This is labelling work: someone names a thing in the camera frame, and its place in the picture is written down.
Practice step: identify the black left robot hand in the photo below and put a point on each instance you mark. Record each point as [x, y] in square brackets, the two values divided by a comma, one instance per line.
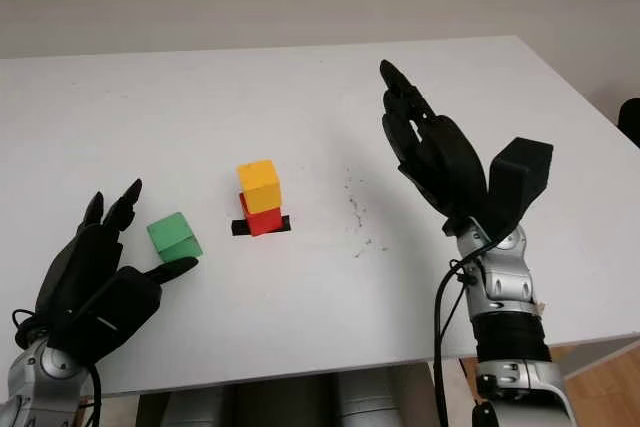
[85, 262]

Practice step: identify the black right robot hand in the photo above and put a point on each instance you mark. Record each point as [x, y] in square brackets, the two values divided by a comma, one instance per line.
[445, 162]

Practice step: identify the green wooden block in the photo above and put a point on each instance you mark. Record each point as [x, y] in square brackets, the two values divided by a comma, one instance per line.
[170, 232]

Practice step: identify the red wooden block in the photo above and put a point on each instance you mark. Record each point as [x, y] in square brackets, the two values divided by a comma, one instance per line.
[265, 222]

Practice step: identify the yellow wooden block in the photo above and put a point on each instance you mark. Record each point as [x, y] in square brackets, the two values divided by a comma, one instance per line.
[260, 184]

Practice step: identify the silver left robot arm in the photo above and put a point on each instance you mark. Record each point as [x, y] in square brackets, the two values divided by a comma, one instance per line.
[45, 364]

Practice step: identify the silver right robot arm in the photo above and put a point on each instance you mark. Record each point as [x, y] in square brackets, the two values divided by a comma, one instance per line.
[505, 287]

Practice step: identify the black tape strip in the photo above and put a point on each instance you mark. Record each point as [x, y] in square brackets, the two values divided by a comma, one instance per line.
[239, 228]

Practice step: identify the grey left robot thigh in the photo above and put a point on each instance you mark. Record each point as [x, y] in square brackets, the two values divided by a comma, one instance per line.
[192, 409]

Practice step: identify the grey robot thigh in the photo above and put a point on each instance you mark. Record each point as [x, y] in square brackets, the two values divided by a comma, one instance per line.
[367, 404]
[192, 409]

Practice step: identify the black chair part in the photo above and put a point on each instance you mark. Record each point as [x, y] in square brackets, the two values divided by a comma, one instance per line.
[630, 122]

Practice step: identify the white table leg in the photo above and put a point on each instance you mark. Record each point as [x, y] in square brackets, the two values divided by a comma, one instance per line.
[457, 397]

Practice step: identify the grey right robot thigh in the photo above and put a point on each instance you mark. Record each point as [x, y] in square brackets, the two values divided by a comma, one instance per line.
[367, 404]

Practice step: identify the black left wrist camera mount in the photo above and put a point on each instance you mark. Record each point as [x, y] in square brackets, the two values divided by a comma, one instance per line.
[115, 307]

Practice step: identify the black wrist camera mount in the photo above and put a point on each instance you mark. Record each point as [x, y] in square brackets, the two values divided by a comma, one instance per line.
[520, 167]
[115, 307]

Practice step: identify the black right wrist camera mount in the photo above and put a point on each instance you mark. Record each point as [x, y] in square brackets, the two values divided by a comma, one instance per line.
[520, 167]

